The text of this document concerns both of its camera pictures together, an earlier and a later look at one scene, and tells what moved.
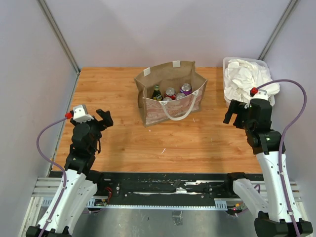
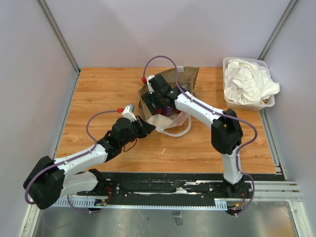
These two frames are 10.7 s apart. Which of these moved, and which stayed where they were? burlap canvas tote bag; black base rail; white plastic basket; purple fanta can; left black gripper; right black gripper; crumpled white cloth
Moved: burlap canvas tote bag; left black gripper; purple fanta can; right black gripper
Stayed: crumpled white cloth; black base rail; white plastic basket
